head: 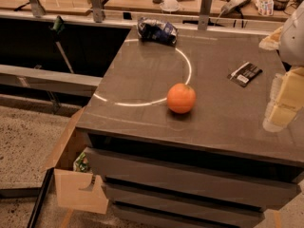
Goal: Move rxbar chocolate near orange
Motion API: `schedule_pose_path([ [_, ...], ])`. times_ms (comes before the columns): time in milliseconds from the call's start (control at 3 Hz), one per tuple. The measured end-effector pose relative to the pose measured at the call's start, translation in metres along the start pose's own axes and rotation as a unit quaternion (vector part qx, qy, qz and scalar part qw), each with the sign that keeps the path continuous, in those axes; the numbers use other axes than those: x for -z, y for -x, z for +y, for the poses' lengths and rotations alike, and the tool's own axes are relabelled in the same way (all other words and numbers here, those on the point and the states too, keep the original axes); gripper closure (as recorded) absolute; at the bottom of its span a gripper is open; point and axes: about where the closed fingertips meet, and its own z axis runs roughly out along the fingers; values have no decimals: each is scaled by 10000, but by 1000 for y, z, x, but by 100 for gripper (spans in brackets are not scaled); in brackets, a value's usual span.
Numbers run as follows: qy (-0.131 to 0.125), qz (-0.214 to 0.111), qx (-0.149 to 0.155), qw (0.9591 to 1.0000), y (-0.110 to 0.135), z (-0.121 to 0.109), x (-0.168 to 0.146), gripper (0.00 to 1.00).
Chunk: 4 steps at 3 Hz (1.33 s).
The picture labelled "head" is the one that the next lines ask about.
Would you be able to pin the white rounded gripper body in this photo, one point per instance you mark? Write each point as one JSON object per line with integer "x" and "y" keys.
{"x": 294, "y": 40}

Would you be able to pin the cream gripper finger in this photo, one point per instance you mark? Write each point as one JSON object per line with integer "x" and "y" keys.
{"x": 286, "y": 99}
{"x": 271, "y": 42}

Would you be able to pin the black rxbar chocolate wrapper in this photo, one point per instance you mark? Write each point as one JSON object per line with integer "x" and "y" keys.
{"x": 244, "y": 74}

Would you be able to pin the colourful small packet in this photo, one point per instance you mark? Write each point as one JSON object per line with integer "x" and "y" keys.
{"x": 265, "y": 8}

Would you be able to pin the black mesh cup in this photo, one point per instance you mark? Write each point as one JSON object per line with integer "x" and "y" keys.
{"x": 280, "y": 4}

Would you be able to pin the white power strip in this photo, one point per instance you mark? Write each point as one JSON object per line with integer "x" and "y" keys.
{"x": 232, "y": 5}

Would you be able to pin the orange fruit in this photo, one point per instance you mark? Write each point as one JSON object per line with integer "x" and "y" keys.
{"x": 181, "y": 98}

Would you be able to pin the white bowl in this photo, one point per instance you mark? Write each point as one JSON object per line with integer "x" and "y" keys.
{"x": 170, "y": 5}

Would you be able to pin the grey drawer cabinet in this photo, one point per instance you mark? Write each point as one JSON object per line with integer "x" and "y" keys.
{"x": 213, "y": 167}

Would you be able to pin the crumpled blue chip bag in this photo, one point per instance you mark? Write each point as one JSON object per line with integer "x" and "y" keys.
{"x": 157, "y": 30}

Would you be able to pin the green packet in box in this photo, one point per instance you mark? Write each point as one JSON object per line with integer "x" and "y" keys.
{"x": 81, "y": 163}

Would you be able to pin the open cardboard box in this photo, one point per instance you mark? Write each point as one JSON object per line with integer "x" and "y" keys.
{"x": 74, "y": 189}

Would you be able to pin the right metal bracket post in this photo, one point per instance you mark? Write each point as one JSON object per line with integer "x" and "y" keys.
{"x": 204, "y": 13}

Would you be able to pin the metal bracket post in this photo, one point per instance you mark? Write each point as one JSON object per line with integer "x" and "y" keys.
{"x": 204, "y": 13}
{"x": 97, "y": 10}
{"x": 37, "y": 9}

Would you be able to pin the middle metal bracket post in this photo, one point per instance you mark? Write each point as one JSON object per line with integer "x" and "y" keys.
{"x": 97, "y": 10}

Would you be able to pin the green handled tool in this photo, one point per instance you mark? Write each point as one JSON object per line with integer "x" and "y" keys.
{"x": 56, "y": 30}

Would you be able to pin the grey metal rail beam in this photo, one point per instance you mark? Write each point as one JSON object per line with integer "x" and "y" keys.
{"x": 68, "y": 83}

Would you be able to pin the left metal bracket post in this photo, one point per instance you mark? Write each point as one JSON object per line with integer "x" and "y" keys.
{"x": 37, "y": 9}

